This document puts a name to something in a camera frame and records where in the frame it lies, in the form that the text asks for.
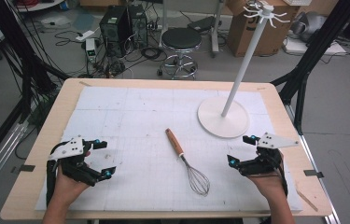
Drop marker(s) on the black table clip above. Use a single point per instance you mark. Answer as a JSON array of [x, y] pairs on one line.
[[312, 173], [26, 168]]

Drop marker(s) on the white metal stand leg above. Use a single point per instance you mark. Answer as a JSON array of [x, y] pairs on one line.
[[216, 28]]

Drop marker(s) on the white grid mat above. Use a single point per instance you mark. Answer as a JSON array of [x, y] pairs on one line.
[[132, 124]]

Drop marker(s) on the black round stool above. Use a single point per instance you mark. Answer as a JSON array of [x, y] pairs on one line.
[[181, 39]]

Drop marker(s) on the white hook stand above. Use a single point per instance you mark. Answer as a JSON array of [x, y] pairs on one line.
[[222, 122]]

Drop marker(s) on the person's right hand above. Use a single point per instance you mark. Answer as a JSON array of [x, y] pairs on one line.
[[270, 186]]

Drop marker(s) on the white power strip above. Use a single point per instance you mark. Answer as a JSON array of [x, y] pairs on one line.
[[85, 35]]

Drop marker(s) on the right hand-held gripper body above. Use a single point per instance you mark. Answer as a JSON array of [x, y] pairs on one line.
[[269, 161]]

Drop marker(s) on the large black computer tower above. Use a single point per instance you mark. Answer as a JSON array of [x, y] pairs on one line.
[[113, 29]]

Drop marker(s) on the slim black computer tower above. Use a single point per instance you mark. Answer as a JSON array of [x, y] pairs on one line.
[[138, 25]]

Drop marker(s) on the small white power supply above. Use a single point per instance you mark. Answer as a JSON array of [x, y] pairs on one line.
[[90, 48]]

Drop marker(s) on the person's left hand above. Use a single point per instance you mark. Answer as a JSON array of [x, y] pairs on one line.
[[67, 189]]

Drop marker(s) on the grey rounded device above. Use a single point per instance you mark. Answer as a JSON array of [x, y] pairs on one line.
[[309, 25]]

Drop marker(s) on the black metal frame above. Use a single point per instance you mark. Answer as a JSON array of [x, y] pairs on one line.
[[315, 49], [26, 62]]

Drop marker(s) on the brown cardboard box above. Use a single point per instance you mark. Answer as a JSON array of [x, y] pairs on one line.
[[256, 34]]

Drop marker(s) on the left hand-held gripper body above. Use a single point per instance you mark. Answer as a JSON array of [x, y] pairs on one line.
[[70, 148]]

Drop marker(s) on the flat black laptop bag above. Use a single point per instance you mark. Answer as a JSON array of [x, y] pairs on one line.
[[202, 24]]

